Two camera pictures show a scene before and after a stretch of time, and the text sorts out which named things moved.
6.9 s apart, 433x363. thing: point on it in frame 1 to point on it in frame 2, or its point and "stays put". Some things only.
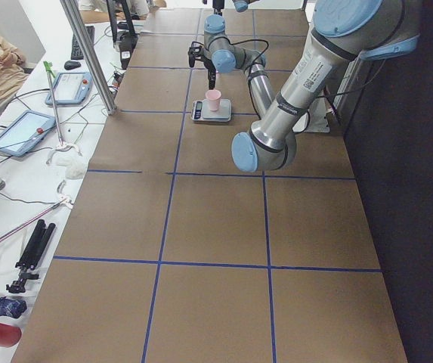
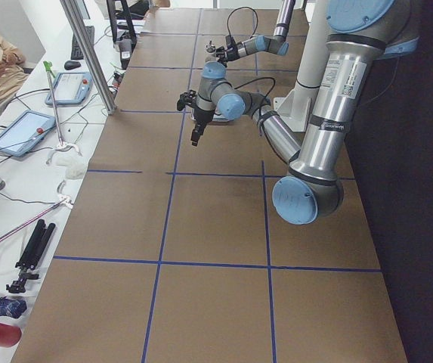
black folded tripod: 32,255 stays put
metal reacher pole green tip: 51,71 stays put
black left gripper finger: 212,78 to 200,129
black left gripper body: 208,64 to 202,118
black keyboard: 75,51 stays put
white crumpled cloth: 71,158 stays put
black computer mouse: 70,65 stays put
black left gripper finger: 210,77 to 195,136
